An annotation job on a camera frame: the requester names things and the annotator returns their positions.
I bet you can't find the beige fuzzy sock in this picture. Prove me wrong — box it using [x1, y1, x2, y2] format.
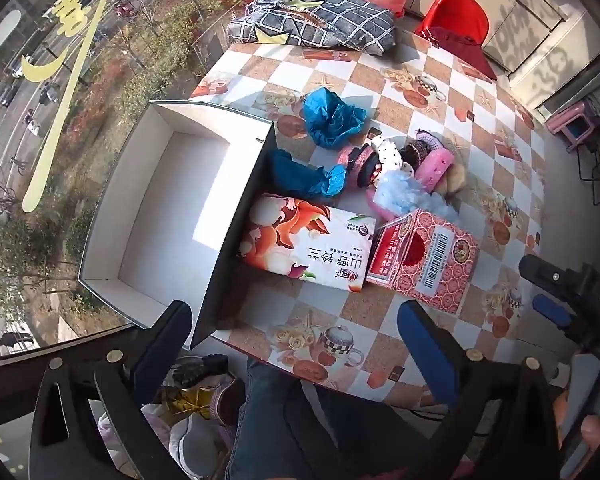
[434, 162, 467, 198]

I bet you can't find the pink sponge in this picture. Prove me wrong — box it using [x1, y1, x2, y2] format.
[415, 148, 454, 193]

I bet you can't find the light blue fluffy cloth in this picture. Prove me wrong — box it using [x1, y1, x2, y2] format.
[370, 171, 458, 223]

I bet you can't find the purple striped knit hat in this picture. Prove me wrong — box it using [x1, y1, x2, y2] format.
[399, 129, 444, 170]

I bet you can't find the cream polka dot scrunchie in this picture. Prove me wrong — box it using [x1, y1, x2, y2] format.
[370, 136, 414, 177]

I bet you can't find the red patterned tissue box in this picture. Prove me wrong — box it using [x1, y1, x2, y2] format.
[366, 209, 479, 314]

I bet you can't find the pink plastic stool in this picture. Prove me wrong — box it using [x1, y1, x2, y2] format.
[545, 101, 600, 153]

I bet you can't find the person's jeans leg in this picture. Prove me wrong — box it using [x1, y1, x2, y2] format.
[225, 358, 429, 479]

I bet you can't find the checkered tablecloth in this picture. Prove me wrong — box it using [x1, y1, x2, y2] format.
[193, 34, 544, 408]

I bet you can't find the white open storage box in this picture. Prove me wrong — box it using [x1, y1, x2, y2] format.
[79, 100, 276, 349]

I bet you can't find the white cabinet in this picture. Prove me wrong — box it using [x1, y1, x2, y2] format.
[406, 0, 600, 110]

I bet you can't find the white peach drink carton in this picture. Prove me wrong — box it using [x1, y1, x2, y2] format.
[238, 194, 376, 292]

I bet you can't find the dark blue plastic bag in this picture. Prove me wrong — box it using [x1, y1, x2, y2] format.
[268, 150, 347, 200]

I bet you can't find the red plastic chair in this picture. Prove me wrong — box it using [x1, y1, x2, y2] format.
[415, 0, 498, 80]

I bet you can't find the grey plaid pillow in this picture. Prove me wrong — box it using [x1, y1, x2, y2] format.
[226, 0, 396, 56]

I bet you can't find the black folding chair frame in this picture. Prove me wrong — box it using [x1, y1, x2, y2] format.
[574, 127, 600, 206]

